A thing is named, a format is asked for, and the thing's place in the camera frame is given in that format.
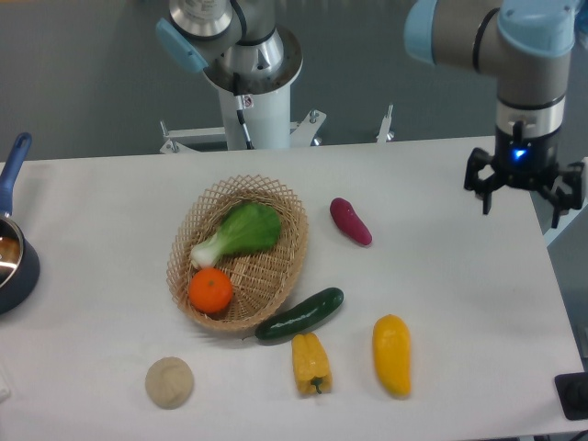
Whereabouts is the green bok choy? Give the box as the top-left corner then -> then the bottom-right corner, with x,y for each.
190,202 -> 281,268

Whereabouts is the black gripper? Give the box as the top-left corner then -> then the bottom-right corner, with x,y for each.
464,121 -> 586,229

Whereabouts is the white frame leg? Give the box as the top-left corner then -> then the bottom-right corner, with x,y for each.
542,156 -> 588,248

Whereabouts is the yellow mango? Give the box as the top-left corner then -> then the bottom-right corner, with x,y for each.
372,314 -> 412,398

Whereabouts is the orange fruit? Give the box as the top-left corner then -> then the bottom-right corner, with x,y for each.
188,267 -> 233,314

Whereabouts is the purple sweet potato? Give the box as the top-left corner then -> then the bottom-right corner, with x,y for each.
330,198 -> 372,246

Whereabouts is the green cucumber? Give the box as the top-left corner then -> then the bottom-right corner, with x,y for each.
254,288 -> 345,342

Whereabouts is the yellow bell pepper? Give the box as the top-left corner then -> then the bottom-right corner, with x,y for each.
291,333 -> 333,395

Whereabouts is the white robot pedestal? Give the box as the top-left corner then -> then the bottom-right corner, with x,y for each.
158,82 -> 395,155

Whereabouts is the beige steamed bun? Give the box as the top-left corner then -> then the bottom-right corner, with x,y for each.
144,356 -> 194,410

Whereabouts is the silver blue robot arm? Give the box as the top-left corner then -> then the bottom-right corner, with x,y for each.
155,1 -> 587,220

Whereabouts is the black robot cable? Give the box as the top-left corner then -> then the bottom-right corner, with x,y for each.
232,72 -> 255,151

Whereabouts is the black device at edge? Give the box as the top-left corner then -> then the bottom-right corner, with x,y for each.
554,372 -> 588,421

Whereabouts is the blue handled saucepan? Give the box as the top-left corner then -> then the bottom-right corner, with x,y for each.
1,132 -> 40,314

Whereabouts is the woven wicker basket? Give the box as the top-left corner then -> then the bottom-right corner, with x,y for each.
166,175 -> 309,333

